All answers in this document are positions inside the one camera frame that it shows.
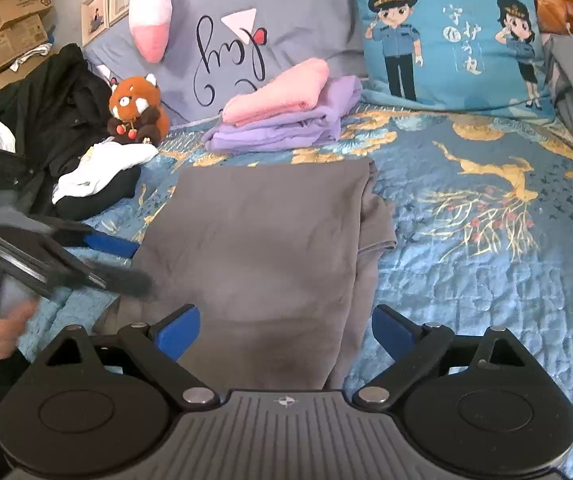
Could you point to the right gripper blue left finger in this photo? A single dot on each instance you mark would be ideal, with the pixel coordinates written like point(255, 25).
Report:
point(156, 349)

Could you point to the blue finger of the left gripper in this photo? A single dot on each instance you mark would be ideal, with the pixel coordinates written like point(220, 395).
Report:
point(111, 244)
point(103, 276)

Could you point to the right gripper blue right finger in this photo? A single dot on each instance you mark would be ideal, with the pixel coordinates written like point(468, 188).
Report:
point(416, 350)

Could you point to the grey sweatshirt with print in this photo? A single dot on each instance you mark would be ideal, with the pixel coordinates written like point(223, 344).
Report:
point(280, 260)

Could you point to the white cloth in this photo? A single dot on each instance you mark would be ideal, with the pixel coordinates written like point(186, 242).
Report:
point(99, 166)

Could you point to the red panda plush toy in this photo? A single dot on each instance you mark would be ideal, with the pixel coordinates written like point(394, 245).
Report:
point(137, 114)

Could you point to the black garment pile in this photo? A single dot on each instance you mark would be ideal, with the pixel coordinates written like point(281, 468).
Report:
point(56, 113)

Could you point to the folded purple garment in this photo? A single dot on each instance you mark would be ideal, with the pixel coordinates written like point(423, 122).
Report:
point(288, 131)

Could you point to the folded pink towel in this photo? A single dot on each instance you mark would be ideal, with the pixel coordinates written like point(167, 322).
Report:
point(295, 90)

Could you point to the grey-blue duvet with lettering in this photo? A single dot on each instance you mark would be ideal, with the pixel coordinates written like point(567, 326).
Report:
point(218, 49)

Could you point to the blue cartoon police pillow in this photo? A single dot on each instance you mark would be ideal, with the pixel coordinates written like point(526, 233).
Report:
point(463, 56)

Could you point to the framed pictures on wall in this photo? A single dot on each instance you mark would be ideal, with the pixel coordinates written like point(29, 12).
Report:
point(97, 16)

